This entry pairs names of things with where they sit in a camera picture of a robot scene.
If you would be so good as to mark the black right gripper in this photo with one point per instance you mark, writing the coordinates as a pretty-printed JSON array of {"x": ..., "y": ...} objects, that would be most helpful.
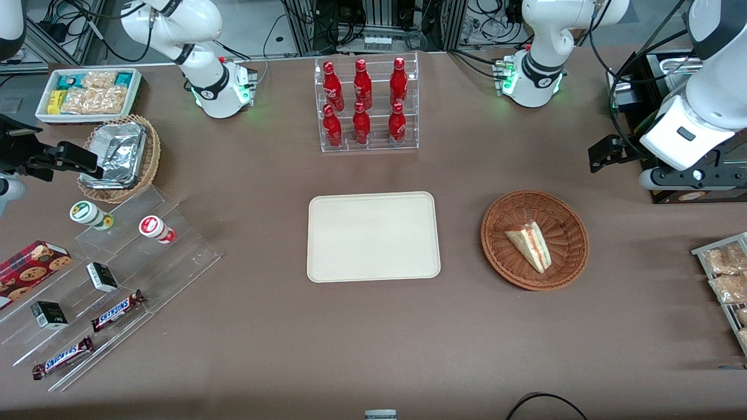
[{"x": 17, "y": 153}]

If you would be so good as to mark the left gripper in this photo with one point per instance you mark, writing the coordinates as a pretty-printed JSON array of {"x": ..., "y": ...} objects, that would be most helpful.
[{"x": 632, "y": 151}]

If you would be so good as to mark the triangular sandwich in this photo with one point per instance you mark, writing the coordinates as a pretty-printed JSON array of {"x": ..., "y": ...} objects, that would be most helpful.
[{"x": 530, "y": 244}]

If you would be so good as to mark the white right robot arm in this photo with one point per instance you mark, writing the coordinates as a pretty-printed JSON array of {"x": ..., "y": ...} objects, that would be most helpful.
[{"x": 205, "y": 87}]

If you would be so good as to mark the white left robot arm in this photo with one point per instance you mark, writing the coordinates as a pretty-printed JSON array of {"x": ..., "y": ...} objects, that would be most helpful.
[{"x": 543, "y": 55}]

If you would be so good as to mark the light wicker basket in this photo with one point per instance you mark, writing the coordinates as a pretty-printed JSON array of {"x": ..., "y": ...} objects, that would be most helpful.
[{"x": 150, "y": 157}]

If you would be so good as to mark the brown round wicker basket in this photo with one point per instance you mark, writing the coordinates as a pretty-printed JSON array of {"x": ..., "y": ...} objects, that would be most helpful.
[{"x": 560, "y": 262}]

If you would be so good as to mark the tray of packaged pastries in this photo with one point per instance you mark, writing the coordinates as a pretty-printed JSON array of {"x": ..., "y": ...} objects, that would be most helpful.
[{"x": 700, "y": 252}]

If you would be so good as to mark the beige plastic tray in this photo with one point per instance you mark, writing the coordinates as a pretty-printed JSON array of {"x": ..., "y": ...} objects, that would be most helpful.
[{"x": 373, "y": 236}]

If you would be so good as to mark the aluminium foil container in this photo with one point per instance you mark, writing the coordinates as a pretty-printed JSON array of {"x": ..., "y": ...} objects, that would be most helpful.
[{"x": 119, "y": 153}]

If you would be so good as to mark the green lid yogurt cup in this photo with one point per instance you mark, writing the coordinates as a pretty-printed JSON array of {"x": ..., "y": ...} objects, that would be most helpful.
[{"x": 87, "y": 213}]

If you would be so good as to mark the yellow snack packet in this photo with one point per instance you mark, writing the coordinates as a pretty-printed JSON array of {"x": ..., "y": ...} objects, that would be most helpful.
[{"x": 55, "y": 102}]

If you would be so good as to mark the clear rice cracker bag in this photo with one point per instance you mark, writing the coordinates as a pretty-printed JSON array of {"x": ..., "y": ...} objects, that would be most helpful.
[{"x": 93, "y": 99}]

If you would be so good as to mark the black food warmer cabinet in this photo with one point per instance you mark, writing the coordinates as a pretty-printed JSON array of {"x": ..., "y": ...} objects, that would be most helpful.
[{"x": 671, "y": 197}]

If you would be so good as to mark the teal snack packet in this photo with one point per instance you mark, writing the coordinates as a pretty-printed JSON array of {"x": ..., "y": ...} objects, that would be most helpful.
[
  {"x": 67, "y": 81},
  {"x": 125, "y": 79}
]

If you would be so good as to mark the white rectangular snack bin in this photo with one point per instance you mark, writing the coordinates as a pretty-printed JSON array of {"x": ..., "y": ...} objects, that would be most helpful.
[{"x": 134, "y": 96}]

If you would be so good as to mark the red lid yogurt cup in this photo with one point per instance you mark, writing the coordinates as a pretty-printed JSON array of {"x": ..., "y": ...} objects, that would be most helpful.
[{"x": 154, "y": 227}]

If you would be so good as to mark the steel warmer pan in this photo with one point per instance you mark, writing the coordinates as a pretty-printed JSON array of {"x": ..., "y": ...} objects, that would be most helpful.
[{"x": 677, "y": 60}]

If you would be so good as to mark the red cookie box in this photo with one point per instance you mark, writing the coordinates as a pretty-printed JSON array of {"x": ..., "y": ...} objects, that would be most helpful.
[{"x": 29, "y": 269}]

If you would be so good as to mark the small black carton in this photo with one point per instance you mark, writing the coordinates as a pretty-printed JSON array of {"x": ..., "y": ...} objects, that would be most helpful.
[
  {"x": 102, "y": 277},
  {"x": 49, "y": 315}
]

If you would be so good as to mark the clear acrylic stepped display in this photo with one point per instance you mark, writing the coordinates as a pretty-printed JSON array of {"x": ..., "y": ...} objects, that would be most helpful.
[{"x": 169, "y": 262}]

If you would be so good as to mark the clear bag of pastries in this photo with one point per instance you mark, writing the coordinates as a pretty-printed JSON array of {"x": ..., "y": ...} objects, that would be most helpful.
[
  {"x": 723, "y": 259},
  {"x": 729, "y": 287}
]

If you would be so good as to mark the snickers chocolate bar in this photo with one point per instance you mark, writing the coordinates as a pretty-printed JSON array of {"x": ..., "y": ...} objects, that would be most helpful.
[
  {"x": 117, "y": 311},
  {"x": 63, "y": 357}
]

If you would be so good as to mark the red cola bottle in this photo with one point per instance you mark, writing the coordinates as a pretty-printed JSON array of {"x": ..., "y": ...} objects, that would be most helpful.
[
  {"x": 362, "y": 86},
  {"x": 397, "y": 125},
  {"x": 398, "y": 83},
  {"x": 361, "y": 126},
  {"x": 333, "y": 87},
  {"x": 332, "y": 129}
]

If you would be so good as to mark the clear acrylic bottle rack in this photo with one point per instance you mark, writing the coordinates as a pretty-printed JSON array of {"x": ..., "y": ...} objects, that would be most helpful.
[{"x": 376, "y": 131}]

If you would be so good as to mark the white power strip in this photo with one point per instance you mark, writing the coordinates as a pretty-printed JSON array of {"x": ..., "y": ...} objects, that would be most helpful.
[{"x": 376, "y": 42}]

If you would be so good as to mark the small grey device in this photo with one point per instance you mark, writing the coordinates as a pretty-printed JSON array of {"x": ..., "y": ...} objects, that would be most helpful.
[{"x": 380, "y": 415}]

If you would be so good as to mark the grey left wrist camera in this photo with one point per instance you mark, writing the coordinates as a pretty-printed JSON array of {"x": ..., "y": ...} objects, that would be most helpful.
[{"x": 677, "y": 178}]

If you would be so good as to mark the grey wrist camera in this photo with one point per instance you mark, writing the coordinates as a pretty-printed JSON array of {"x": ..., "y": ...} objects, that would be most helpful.
[
  {"x": 10, "y": 195},
  {"x": 677, "y": 178}
]

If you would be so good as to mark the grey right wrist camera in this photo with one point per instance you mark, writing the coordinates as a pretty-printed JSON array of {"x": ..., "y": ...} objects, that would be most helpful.
[{"x": 10, "y": 195}]

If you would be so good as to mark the aluminium frame structure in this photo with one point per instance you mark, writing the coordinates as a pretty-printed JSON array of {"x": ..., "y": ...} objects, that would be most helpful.
[{"x": 379, "y": 14}]

